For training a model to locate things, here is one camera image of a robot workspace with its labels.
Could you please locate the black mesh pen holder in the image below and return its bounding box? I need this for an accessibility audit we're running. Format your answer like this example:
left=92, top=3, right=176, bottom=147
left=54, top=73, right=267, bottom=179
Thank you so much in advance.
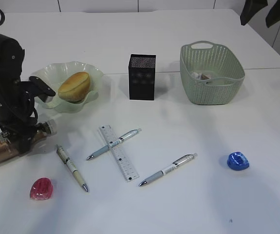
left=128, top=54, right=156, bottom=100

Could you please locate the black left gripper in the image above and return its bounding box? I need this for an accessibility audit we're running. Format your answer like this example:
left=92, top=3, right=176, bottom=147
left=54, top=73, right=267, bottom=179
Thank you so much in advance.
left=0, top=92, right=38, bottom=156

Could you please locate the clear plastic ruler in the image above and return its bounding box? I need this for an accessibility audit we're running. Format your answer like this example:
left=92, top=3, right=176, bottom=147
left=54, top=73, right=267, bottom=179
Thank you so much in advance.
left=99, top=125, right=139, bottom=181

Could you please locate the blue grip pen on ruler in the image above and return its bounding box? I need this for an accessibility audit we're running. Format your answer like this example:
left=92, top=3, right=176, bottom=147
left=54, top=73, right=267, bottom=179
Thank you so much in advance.
left=86, top=128, right=142, bottom=160

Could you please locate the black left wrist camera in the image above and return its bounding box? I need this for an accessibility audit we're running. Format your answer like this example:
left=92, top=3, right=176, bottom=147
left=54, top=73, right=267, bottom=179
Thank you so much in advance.
left=19, top=76, right=56, bottom=103

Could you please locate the white paper ball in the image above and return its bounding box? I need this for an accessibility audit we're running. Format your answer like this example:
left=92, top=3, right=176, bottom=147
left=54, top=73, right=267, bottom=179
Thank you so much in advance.
left=191, top=72, right=202, bottom=79

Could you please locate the green plastic woven basket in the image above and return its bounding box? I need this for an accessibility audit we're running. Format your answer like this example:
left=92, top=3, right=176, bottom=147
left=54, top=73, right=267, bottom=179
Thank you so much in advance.
left=180, top=41, right=245, bottom=105

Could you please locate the beige grip ballpoint pen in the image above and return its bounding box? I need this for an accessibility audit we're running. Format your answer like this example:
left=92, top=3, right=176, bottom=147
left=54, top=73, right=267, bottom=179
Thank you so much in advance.
left=56, top=145, right=89, bottom=193

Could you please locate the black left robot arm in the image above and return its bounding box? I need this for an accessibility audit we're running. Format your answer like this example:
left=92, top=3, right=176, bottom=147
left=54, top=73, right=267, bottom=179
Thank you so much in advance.
left=0, top=34, right=38, bottom=154

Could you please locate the grey grip ballpoint pen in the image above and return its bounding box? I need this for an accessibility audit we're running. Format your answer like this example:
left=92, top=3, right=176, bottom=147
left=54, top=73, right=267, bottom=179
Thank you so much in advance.
left=138, top=153, right=198, bottom=187

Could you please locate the green wavy glass plate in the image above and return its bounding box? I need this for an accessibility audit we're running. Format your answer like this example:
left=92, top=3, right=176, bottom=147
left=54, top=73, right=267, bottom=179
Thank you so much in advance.
left=31, top=61, right=103, bottom=113

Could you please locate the brown coffee drink bottle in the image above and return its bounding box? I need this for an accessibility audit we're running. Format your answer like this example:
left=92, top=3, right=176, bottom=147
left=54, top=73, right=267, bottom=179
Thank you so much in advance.
left=0, top=119, right=57, bottom=163

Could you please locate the brown bread loaf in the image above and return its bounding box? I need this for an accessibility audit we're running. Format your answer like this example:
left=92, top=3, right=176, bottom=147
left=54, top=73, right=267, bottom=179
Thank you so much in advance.
left=58, top=72, right=91, bottom=102

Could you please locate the small grey paper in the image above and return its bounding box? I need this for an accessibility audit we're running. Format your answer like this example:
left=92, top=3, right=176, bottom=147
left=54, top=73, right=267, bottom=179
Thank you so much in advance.
left=201, top=74, right=210, bottom=80

